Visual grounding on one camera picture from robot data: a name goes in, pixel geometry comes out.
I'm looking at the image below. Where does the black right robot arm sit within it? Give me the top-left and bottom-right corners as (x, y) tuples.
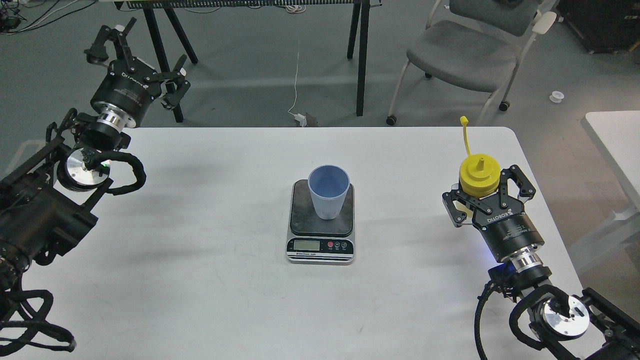
(442, 154), (640, 360)

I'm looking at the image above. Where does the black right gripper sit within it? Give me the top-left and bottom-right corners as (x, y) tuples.
(442, 164), (545, 264)

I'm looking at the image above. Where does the small white spool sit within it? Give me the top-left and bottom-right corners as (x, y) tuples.
(548, 90), (565, 104)

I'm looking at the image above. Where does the black cabinet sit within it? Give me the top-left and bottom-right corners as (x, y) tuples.
(557, 0), (640, 55)

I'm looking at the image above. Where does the digital kitchen scale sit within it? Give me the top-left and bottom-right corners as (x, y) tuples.
(285, 179), (355, 265)

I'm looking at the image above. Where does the yellow squeeze bottle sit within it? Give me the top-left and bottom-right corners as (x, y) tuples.
(458, 116), (502, 199)

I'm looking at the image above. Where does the white side table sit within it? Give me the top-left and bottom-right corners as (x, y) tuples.
(568, 111), (640, 272)

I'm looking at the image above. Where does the grey office chair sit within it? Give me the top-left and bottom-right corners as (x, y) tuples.
(386, 0), (557, 126)

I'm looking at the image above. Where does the white charger cable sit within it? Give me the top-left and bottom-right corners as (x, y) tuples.
(287, 45), (319, 128)

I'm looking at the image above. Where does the floor cables bundle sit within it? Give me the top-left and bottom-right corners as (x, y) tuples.
(0, 0), (96, 36)

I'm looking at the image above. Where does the black trestle table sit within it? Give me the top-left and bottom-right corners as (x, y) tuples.
(113, 0), (383, 124)

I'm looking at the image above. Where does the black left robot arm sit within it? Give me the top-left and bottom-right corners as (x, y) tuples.
(0, 18), (191, 357)

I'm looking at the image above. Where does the blue ribbed plastic cup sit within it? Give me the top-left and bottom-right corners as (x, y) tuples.
(307, 164), (351, 220)

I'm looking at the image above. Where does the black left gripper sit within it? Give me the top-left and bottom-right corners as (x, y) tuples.
(84, 17), (191, 129)

